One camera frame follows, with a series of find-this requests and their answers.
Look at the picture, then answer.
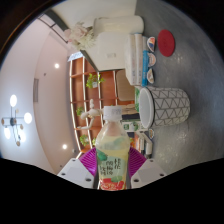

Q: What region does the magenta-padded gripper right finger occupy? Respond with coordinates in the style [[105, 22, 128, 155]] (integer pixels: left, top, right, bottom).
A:
[[128, 146, 167, 190]]

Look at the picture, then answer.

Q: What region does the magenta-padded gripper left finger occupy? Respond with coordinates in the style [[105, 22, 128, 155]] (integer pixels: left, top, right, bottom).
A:
[[57, 147, 101, 190]]

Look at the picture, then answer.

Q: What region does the yellow drink bottle white cap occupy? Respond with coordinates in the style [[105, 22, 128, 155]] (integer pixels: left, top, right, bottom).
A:
[[95, 105, 132, 192]]

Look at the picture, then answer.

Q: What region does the green white upright carton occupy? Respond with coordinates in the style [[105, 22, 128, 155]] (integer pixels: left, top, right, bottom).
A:
[[122, 120, 139, 132]]

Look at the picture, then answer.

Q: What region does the chair with dark jacket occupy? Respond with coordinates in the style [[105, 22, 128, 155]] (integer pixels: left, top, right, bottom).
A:
[[121, 103, 140, 122]]

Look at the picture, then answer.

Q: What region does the white mug triangle pattern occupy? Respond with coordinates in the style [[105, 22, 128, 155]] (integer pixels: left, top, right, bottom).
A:
[[138, 86, 192, 129]]

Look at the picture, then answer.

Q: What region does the green white flat box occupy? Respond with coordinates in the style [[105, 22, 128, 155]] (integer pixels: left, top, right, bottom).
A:
[[134, 85, 141, 113]]

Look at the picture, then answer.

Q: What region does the ceiling lamp with round bulbs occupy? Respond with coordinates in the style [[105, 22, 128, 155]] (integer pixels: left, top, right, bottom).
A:
[[0, 94, 34, 148]]

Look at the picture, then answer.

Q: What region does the ceiling air vent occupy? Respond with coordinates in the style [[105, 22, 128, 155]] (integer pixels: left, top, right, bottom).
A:
[[33, 78, 40, 103]]

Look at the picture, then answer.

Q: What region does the wooden shelf unit with books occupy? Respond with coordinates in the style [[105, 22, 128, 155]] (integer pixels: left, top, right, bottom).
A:
[[69, 56, 141, 158]]

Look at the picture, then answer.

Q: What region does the small painted dish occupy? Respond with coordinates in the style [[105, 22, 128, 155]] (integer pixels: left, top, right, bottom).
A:
[[146, 68, 156, 84], [147, 52, 158, 68], [146, 35, 157, 53]]

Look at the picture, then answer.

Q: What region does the stack of white books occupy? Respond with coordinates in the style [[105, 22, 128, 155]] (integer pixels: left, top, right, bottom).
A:
[[124, 32, 149, 88]]

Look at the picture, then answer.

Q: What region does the flat round red coaster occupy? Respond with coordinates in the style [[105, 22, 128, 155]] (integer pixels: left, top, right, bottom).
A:
[[157, 29, 176, 58]]

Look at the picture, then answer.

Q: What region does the pink white flower bouquet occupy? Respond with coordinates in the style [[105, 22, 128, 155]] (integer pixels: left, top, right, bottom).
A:
[[63, 21, 98, 52]]

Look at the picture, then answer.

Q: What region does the white wall notice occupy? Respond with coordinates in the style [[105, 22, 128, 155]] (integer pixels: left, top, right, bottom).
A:
[[68, 52, 83, 63]]

